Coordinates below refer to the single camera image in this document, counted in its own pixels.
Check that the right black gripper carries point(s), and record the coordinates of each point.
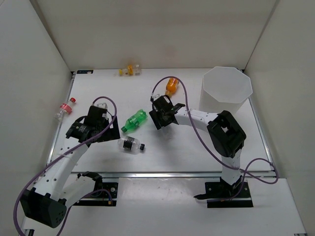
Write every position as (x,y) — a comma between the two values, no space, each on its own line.
(156,113)

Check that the white octagonal bin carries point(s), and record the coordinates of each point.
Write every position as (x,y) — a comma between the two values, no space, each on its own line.
(224,88)

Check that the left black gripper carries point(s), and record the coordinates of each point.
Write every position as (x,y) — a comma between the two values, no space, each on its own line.
(112,133)

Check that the clear bottle yellow cap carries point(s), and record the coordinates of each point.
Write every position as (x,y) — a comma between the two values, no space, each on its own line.
(130,70)

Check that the clear bottle red label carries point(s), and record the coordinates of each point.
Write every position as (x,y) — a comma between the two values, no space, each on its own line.
(65,109)

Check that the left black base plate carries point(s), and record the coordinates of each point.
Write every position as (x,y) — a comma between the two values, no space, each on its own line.
(102,198)

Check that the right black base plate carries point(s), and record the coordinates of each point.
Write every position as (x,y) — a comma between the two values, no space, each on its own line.
(217,196)

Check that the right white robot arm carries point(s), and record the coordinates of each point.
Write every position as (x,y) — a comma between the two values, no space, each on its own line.
(226,135)

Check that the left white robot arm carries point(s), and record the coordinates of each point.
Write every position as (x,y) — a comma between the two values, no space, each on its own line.
(49,199)

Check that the clear bottle black label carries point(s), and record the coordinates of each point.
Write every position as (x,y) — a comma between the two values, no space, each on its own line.
(131,145)

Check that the green plastic bottle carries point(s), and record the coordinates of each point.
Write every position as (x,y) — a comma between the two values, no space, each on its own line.
(135,121)

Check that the orange plastic bottle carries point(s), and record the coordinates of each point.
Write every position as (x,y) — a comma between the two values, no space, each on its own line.
(171,87)

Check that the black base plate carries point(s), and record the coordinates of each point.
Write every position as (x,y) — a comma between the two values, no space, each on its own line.
(217,196)
(102,198)

